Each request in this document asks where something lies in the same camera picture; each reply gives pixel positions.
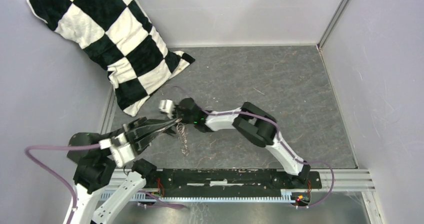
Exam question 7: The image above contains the metal key organizer plate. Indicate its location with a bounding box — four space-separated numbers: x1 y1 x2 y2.
176 119 190 156

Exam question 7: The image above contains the aluminium corner profile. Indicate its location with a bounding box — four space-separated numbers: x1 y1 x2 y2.
316 0 351 52

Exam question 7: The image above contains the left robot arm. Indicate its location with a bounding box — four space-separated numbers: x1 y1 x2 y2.
64 117 181 223

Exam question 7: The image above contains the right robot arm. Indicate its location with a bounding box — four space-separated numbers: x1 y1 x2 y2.
159 98 311 188

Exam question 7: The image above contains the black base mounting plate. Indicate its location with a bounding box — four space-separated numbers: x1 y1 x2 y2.
142 168 322 198

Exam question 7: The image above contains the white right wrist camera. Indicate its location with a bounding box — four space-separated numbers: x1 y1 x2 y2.
158 99 175 119

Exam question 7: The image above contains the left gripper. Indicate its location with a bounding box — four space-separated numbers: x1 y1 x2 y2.
106 114 179 152

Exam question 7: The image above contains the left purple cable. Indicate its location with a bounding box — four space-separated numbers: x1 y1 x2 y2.
24 143 188 224

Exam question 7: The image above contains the black and white checkered pillow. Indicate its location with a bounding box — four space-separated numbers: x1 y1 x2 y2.
27 0 194 117

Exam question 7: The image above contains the purple cable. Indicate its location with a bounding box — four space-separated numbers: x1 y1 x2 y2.
170 85 336 210
24 143 188 224

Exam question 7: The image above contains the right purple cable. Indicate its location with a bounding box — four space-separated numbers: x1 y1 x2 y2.
170 85 336 210

